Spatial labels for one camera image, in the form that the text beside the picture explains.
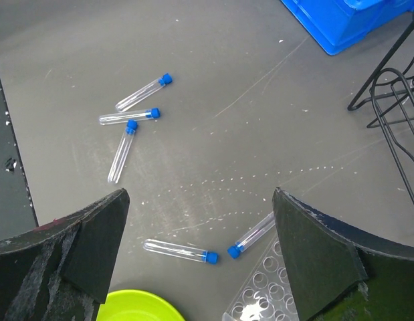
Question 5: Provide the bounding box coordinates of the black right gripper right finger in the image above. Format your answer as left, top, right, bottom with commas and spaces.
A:
272, 188, 414, 320

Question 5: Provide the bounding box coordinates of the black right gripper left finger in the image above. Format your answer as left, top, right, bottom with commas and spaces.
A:
0, 189, 130, 320

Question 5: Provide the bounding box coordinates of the blue-capped test tube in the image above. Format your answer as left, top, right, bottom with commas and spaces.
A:
98, 108, 161, 126
107, 120, 138, 184
115, 73, 173, 112
142, 239, 219, 264
227, 212, 275, 259

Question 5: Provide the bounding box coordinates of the lime green plate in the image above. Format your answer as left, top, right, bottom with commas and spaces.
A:
96, 290, 185, 321

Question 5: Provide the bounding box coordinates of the clear test tube rack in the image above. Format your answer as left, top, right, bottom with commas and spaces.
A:
221, 237, 299, 321

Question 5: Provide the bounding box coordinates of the blue plastic bin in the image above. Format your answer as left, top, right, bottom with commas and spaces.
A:
282, 0, 414, 56

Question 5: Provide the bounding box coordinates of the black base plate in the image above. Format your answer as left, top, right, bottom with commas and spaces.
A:
0, 77, 38, 241

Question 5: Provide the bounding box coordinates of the black wire basket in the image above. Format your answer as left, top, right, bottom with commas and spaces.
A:
346, 9, 414, 248

